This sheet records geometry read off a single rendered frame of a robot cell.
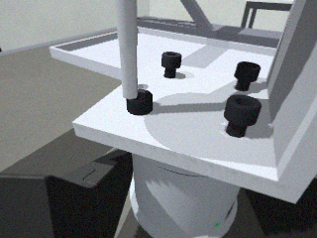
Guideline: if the grey cylindrical joint module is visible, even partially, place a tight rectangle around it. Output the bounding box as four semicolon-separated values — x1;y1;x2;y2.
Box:
130;153;241;238

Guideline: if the black socket-head screw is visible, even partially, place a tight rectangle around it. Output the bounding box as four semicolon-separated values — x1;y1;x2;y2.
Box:
126;89;153;116
161;52;182;78
234;61;262;91
224;94;262;138

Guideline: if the white shallow tray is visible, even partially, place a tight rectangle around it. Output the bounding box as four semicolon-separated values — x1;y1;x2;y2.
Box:
50;27;276;80

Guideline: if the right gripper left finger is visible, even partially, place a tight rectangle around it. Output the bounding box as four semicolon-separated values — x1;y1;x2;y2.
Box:
0;149;133;238

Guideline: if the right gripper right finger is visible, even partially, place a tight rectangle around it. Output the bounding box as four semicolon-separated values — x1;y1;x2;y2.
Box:
244;178;317;238

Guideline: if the blue electric screwdriver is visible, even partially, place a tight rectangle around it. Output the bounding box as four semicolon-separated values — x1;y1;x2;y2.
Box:
115;0;138;100

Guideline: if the white square plate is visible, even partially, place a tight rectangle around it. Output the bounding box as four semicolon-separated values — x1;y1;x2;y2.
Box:
72;0;317;203

